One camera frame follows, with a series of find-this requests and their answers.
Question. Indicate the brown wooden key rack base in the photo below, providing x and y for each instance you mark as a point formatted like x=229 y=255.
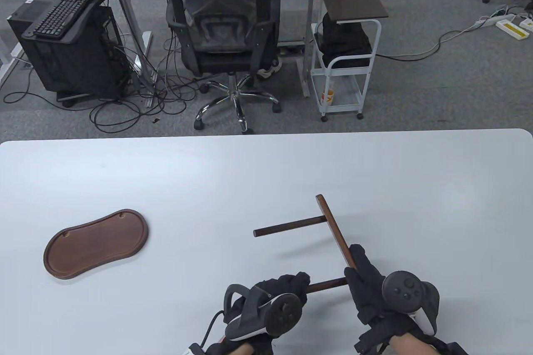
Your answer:
x=95 y=247

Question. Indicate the black keyboard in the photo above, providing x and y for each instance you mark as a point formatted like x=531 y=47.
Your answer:
x=62 y=13

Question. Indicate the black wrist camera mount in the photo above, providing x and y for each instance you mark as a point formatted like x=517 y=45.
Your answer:
x=228 y=296

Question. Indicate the person's right forearm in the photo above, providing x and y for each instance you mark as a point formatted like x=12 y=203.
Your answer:
x=412 y=346

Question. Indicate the grey and white handheld controller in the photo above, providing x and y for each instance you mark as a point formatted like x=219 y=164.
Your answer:
x=402 y=290
x=283 y=313

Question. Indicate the white power strip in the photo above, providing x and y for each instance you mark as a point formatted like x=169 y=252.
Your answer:
x=495 y=20

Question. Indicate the black bag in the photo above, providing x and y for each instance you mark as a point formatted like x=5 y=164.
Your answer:
x=341 y=38

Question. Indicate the dark wooden key rack rod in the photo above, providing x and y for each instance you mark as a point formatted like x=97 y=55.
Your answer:
x=329 y=285
x=287 y=226

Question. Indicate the black computer tower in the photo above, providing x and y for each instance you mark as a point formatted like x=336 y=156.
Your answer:
x=75 y=63

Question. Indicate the black mesh office chair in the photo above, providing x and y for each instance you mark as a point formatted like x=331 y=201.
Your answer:
x=216 y=55

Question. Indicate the person's right hand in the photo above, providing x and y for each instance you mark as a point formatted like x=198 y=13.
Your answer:
x=366 y=288

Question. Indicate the yellow labelled power strip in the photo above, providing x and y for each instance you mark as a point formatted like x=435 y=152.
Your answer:
x=528 y=24
x=512 y=30

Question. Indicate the person's left forearm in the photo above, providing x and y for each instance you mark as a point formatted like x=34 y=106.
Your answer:
x=243 y=350

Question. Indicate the person's left hand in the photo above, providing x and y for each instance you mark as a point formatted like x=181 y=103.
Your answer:
x=291 y=282

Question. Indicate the wooden key rack hook bar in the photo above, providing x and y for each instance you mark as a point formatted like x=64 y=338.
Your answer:
x=333 y=226

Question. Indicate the orange paper cup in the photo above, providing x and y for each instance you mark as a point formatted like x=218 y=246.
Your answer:
x=329 y=98

